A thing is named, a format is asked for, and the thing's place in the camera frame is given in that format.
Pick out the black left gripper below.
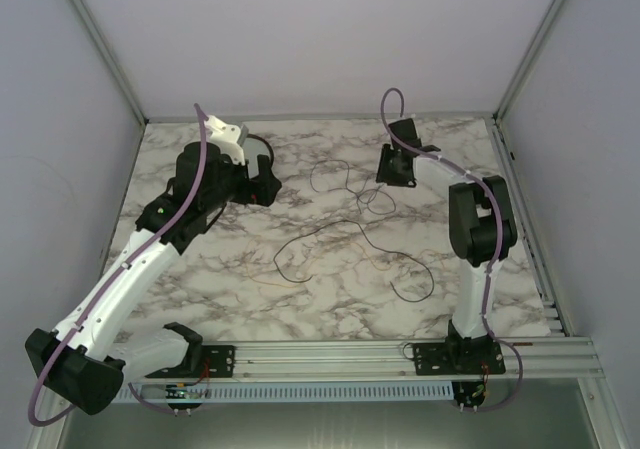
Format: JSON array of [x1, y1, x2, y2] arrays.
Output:
[[201, 150, 282, 214]]

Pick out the black wire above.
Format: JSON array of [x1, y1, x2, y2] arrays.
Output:
[[273, 218, 435, 304]]

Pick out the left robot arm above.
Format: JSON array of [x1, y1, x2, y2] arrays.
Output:
[[25, 136, 282, 415]]

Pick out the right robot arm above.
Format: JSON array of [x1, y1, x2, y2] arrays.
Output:
[[376, 118, 518, 374]]

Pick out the round brown-rimmed white dish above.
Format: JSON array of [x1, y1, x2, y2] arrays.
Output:
[[242, 133, 274, 179]]

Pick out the left controller board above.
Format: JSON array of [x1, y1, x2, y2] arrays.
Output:
[[165, 384, 211, 417]]

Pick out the controller board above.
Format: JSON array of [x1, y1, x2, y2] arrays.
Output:
[[165, 384, 211, 417], [452, 374, 489, 413]]

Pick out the right controller board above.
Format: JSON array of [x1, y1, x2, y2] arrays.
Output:
[[452, 374, 489, 413]]

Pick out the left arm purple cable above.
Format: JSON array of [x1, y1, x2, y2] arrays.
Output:
[[27, 102, 209, 426]]

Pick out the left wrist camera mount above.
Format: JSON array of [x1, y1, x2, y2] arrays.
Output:
[[204, 114, 249, 166]]

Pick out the aluminium back frame rail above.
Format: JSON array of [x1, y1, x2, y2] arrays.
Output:
[[148, 111, 493, 124]]

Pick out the aluminium frame rail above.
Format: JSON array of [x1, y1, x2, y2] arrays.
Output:
[[485, 116, 575, 337], [148, 111, 493, 124]]

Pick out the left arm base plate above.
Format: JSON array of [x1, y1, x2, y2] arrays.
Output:
[[164, 344, 236, 379]]

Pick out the right aluminium frame post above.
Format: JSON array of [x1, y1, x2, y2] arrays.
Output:
[[493, 0, 570, 125]]

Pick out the aluminium frame post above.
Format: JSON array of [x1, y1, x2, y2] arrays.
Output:
[[493, 0, 570, 125], [68, 0, 148, 127]]

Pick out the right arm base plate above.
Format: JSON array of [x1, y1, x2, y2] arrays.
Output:
[[408, 339, 506, 376]]

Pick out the right aluminium frame rail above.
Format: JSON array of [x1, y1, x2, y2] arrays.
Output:
[[485, 116, 575, 337]]

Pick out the front aluminium rail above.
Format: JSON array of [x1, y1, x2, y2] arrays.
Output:
[[47, 336, 606, 383]]

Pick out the left aluminium frame post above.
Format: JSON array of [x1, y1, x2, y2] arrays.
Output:
[[68, 0, 148, 127]]

